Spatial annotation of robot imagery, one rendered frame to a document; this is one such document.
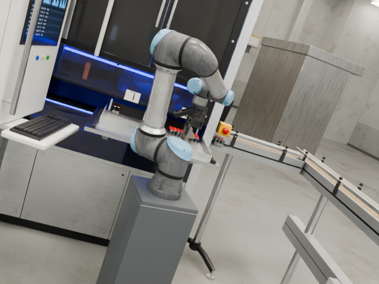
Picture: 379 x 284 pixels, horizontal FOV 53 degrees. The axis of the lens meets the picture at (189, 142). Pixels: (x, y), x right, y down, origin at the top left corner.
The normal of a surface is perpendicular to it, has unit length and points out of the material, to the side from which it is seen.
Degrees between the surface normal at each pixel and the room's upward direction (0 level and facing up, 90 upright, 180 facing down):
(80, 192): 90
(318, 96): 90
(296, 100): 90
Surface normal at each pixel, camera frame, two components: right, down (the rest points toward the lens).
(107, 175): 0.11, 0.28
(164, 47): -0.42, 0.15
